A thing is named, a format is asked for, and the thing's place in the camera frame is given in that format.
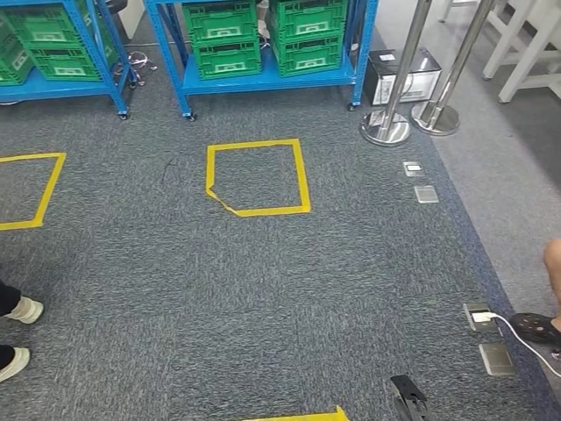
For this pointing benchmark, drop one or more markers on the metal floor socket plate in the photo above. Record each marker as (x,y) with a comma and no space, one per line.
(413,169)
(426,194)
(471,325)
(496,359)

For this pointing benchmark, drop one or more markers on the chrome stanchion post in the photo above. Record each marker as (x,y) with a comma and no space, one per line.
(385,131)
(436,119)

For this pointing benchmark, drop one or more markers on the black stool chrome base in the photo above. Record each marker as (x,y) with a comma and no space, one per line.
(136,58)

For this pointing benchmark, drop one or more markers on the blue metal shelf rack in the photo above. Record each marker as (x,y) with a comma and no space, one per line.
(53,90)
(271,81)

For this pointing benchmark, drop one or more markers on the white panel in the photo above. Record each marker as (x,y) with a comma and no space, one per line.
(131,17)

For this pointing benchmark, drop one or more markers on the black silver box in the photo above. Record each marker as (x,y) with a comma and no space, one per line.
(381,72)

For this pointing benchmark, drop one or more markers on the white frame furniture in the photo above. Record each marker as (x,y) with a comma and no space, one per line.
(525,52)

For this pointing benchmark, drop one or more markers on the torn yellow floor tape square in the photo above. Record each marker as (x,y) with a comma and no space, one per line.
(302,174)

